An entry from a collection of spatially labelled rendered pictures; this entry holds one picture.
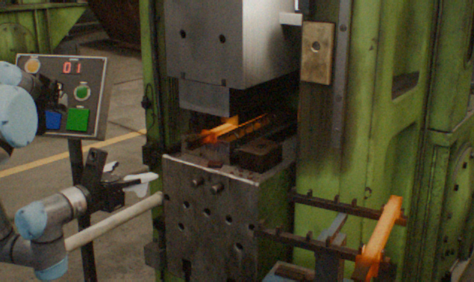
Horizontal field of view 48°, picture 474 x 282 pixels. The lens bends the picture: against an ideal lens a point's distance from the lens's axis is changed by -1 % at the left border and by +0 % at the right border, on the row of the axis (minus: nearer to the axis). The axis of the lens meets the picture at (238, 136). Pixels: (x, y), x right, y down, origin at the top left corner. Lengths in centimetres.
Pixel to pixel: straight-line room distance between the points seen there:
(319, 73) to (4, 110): 87
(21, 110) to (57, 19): 576
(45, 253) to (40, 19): 531
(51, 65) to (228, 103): 68
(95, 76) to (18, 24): 455
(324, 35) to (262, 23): 19
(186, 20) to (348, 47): 48
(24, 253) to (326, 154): 87
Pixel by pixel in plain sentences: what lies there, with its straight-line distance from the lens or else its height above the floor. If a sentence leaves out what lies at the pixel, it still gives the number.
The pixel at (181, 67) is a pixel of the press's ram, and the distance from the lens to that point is 168.
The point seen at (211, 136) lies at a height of 100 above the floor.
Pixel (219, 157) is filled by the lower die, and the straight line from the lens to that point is 167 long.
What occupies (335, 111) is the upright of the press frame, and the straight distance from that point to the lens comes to 157.
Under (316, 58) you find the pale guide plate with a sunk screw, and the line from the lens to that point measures 154.
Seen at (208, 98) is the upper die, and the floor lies 112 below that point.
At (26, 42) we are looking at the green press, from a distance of 641.
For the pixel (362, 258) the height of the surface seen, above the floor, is 96.
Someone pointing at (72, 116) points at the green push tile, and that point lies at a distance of 187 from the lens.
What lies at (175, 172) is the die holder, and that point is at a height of 87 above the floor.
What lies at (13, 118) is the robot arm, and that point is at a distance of 105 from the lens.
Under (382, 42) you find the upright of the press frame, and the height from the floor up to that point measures 131.
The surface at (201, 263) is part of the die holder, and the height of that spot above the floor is 56.
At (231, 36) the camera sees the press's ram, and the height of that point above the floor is 131.
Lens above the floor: 156
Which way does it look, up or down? 20 degrees down
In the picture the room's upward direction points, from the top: straight up
